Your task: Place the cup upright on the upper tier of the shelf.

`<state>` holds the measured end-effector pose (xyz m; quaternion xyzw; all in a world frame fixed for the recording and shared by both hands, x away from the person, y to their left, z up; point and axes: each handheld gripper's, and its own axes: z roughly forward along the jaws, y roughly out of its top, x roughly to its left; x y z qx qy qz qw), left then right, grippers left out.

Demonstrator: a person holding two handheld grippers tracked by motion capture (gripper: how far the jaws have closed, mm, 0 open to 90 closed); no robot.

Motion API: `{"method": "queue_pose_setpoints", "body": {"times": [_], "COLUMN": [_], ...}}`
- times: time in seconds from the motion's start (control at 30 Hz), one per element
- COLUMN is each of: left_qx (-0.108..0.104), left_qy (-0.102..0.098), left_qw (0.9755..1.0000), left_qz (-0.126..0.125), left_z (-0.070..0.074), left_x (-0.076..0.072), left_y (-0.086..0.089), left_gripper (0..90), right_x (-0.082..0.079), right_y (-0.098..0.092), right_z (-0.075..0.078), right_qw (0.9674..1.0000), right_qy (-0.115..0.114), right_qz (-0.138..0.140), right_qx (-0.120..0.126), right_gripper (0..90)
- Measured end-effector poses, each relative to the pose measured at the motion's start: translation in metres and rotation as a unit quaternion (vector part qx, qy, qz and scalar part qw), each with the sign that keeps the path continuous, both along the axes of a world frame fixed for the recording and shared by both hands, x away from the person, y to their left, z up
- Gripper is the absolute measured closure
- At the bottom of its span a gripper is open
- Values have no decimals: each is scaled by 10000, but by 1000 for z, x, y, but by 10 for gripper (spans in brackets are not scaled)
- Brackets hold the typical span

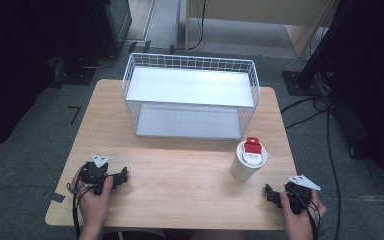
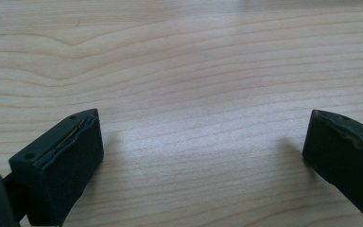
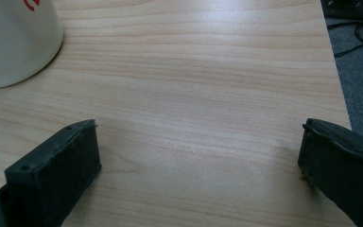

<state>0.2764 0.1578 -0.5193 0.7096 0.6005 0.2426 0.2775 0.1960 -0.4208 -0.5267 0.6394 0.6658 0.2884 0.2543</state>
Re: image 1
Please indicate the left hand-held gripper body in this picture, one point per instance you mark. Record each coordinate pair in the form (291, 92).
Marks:
(94, 173)

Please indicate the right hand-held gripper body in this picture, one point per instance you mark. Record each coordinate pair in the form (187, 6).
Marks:
(298, 196)

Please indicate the person's right hand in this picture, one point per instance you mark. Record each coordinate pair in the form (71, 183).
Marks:
(300, 223)

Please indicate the person's left hand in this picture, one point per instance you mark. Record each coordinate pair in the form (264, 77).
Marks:
(93, 203)

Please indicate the white cup with red lid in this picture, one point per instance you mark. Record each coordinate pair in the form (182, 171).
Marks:
(246, 166)

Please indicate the black metal stand with base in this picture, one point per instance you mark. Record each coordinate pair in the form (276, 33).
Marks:
(316, 66)

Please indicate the dark curtain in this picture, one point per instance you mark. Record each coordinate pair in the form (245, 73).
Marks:
(10, 66)

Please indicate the dark computer tower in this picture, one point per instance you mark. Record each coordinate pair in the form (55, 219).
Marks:
(113, 26)

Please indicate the wooden furniture panel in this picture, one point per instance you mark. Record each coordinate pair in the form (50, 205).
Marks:
(260, 13)

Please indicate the black stand base plate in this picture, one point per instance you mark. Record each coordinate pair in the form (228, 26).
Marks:
(75, 73)

